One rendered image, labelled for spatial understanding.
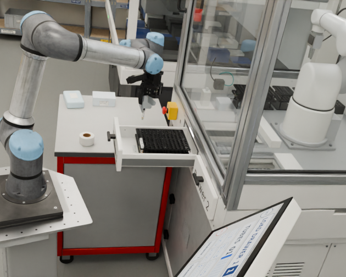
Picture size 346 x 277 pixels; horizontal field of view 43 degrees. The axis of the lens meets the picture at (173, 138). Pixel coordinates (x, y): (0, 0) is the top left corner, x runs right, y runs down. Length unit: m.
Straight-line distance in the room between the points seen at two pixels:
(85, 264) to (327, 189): 1.46
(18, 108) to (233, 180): 0.82
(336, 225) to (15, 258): 1.24
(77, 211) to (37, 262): 0.31
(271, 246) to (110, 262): 1.64
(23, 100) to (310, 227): 1.15
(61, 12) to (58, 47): 4.60
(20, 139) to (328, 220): 1.16
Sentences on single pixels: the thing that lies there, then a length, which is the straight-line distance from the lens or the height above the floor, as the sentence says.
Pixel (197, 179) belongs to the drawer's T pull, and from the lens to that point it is 1.71.
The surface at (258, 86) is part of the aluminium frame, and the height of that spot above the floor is 1.41.
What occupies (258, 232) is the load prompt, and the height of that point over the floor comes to 1.16.
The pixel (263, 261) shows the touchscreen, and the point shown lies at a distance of 1.03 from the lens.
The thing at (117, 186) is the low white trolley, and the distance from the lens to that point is 2.22.
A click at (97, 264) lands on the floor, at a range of 2.59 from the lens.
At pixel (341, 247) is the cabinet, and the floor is 0.74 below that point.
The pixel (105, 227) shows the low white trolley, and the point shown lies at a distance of 2.39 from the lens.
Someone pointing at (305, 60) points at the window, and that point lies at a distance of 1.36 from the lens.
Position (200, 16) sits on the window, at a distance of 2.01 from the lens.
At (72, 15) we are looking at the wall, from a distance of 6.10.
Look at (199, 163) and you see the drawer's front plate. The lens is 1.78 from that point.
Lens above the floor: 1.87
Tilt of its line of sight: 29 degrees down
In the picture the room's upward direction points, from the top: 9 degrees clockwise
